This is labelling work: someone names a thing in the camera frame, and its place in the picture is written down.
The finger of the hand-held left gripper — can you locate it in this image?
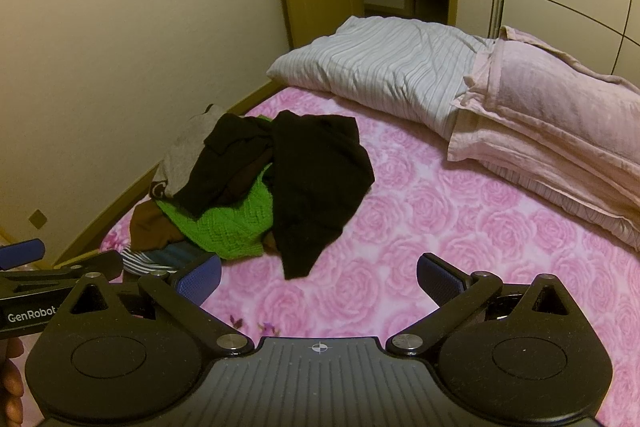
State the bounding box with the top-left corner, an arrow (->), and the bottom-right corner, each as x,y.
0,251 -> 125,295
0,238 -> 46,271

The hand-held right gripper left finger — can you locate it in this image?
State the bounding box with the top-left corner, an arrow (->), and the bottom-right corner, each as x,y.
65,253 -> 256,356

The black garment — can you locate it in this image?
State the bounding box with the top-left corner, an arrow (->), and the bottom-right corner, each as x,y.
175,113 -> 275,216

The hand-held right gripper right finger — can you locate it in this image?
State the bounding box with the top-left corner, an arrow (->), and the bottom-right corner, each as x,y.
386,253 -> 573,356

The pink rose bed blanket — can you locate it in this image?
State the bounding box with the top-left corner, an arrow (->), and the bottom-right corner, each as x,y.
100,86 -> 640,427

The person's left hand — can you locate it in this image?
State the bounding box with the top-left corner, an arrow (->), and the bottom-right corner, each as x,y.
0,337 -> 26,425

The grey garment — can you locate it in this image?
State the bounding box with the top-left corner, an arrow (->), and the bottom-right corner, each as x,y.
150,104 -> 228,200

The green knitted sweater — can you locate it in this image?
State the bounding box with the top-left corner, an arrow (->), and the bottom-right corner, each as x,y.
155,164 -> 275,260

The pink towel blanket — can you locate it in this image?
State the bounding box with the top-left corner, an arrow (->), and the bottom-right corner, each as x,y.
446,25 -> 640,228

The black sweater with white collar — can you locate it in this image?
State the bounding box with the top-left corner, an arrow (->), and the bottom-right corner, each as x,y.
263,110 -> 376,280

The brown garment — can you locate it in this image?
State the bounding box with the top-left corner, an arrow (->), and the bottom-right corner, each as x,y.
129,199 -> 187,253

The striped grey quilt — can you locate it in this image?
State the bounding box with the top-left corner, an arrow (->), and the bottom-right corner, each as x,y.
266,16 -> 640,254

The striped garment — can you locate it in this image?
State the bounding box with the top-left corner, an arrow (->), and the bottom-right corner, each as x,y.
121,241 -> 206,280

